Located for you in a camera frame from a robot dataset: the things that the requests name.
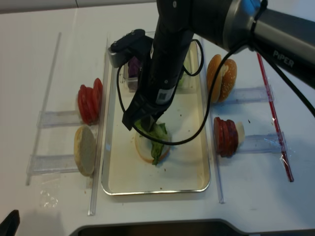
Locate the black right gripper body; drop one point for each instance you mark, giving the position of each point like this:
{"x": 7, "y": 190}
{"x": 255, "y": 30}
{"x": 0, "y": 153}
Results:
{"x": 151, "y": 97}

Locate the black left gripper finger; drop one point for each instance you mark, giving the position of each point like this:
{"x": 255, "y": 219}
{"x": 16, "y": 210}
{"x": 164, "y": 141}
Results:
{"x": 10, "y": 224}

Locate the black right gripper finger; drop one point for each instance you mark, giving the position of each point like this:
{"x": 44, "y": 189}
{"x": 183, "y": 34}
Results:
{"x": 149, "y": 121}

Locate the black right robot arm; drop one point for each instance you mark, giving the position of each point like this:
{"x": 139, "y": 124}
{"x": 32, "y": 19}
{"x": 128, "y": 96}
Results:
{"x": 286, "y": 41}

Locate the green lettuce in container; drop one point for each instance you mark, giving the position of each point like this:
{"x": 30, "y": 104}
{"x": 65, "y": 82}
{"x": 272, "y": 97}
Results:
{"x": 186, "y": 80}

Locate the clear plastic lettuce container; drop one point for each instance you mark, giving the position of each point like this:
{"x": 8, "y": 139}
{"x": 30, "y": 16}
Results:
{"x": 167, "y": 71}

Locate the purple lettuce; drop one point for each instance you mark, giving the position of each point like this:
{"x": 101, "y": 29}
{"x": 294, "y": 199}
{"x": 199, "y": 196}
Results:
{"x": 133, "y": 67}

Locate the red tomato slices stack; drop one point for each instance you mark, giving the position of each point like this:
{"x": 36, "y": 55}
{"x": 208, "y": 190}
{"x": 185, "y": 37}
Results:
{"x": 89, "y": 102}

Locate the red meat patty slices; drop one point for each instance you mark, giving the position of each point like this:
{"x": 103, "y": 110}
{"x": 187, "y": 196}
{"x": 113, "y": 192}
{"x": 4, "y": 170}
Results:
{"x": 226, "y": 137}

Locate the bun half on tray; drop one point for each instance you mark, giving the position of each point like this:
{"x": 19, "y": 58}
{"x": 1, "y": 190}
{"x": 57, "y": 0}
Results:
{"x": 144, "y": 148}

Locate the clear adhesive tape piece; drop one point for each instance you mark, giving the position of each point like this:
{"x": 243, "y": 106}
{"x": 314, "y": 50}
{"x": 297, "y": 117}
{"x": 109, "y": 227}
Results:
{"x": 49, "y": 192}

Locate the metal baking tray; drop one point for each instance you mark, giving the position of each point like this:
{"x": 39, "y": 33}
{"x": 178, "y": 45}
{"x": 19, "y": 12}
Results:
{"x": 186, "y": 168}

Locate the sesame bun top right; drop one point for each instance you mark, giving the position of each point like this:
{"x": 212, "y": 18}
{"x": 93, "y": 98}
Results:
{"x": 229, "y": 75}

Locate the upright bun half slice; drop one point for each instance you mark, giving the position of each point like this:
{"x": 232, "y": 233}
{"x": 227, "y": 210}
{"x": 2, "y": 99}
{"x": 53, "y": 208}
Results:
{"x": 84, "y": 150}

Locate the white pusher paddle right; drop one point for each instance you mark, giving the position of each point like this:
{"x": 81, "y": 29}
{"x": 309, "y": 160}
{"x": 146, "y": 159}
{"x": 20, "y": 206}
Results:
{"x": 241, "y": 132}

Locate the clear left back rod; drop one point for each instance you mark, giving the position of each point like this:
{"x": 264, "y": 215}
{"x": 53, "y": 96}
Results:
{"x": 43, "y": 108}

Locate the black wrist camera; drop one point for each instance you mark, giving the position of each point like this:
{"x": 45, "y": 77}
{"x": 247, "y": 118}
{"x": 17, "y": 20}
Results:
{"x": 134, "y": 44}

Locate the clear left front rail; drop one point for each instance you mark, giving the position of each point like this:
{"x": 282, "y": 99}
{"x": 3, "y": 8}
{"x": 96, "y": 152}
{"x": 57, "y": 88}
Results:
{"x": 100, "y": 129}

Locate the clear right front rail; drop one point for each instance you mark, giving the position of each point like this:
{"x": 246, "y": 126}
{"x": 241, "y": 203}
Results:
{"x": 214, "y": 158}

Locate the clear track rail near bread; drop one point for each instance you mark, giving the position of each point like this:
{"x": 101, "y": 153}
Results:
{"x": 49, "y": 164}

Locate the clear track rail near buns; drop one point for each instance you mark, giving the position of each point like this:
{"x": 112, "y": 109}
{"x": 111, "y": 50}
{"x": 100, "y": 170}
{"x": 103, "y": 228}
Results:
{"x": 249, "y": 95}

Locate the clear track rail near tomato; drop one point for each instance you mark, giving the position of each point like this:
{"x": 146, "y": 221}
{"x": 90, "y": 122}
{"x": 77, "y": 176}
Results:
{"x": 51, "y": 119}

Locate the clear track rail near meat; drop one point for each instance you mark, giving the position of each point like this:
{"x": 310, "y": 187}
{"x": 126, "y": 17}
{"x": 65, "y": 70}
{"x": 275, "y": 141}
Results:
{"x": 268, "y": 143}

